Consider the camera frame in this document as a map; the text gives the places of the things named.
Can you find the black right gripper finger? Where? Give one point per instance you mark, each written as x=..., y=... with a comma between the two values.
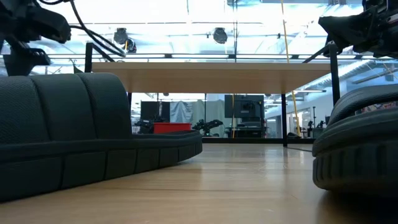
x=348, y=29

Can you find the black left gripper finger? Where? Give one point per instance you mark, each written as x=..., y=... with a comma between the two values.
x=56, y=28

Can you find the black foam slide sandal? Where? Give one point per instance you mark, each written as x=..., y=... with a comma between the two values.
x=62, y=109
x=357, y=161

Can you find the black background robot arm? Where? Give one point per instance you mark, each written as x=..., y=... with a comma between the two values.
x=206, y=124
x=147, y=124

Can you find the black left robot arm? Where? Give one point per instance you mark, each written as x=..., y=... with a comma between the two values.
x=21, y=62

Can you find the black ceiling spotlight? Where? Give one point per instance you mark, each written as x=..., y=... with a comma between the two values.
x=220, y=35
x=131, y=46
x=120, y=35

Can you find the colourful patchwork quilt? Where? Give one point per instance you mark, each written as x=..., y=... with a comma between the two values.
x=377, y=107

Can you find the black background panel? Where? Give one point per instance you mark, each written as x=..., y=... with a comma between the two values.
x=154, y=110

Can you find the red plastic bin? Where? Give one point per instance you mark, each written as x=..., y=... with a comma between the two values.
x=172, y=127

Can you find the grey cover cloth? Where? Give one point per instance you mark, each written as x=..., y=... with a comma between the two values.
x=186, y=112

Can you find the wooden shelf black metal frame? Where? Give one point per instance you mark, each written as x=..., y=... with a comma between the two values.
x=211, y=77

